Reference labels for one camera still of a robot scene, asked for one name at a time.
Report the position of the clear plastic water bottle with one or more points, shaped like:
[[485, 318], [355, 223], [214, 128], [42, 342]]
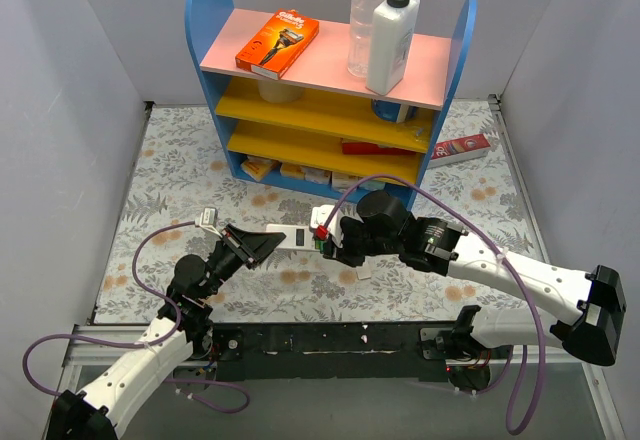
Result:
[[361, 18]]

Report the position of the red toothpaste box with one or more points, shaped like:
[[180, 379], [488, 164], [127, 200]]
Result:
[[459, 150]]

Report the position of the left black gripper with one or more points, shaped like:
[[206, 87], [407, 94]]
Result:
[[239, 246]]

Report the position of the white orange small box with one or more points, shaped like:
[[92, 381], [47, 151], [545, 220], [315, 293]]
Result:
[[341, 182]]

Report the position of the white blue small box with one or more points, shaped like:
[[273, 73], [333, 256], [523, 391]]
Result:
[[372, 185]]

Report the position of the white remote control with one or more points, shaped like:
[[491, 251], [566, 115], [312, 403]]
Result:
[[298, 237]]

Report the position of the white remote battery cover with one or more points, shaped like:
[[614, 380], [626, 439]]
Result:
[[363, 272]]

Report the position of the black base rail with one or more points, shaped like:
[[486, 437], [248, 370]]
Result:
[[347, 350]]

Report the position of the red flat box on shelf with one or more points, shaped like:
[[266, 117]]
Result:
[[349, 147]]

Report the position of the floral table mat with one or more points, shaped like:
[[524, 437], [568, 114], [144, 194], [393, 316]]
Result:
[[181, 169]]

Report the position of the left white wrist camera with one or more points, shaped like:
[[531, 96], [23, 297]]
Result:
[[207, 220]]

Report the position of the cream cylindrical container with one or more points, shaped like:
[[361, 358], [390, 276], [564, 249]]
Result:
[[276, 92]]

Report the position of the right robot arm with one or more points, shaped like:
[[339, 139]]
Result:
[[577, 311]]

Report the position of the blue shelf with coloured boards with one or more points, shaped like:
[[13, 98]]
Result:
[[335, 104]]

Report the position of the white bottle with black cap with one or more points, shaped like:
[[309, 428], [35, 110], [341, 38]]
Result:
[[393, 26]]

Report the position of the blue and white tub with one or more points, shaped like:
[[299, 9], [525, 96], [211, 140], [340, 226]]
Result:
[[393, 112]]

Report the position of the orange razor box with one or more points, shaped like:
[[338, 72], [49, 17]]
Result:
[[278, 44]]

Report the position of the yellow and white small box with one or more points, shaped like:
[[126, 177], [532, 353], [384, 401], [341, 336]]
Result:
[[257, 170]]

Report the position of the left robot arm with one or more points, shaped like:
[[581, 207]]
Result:
[[104, 408]]

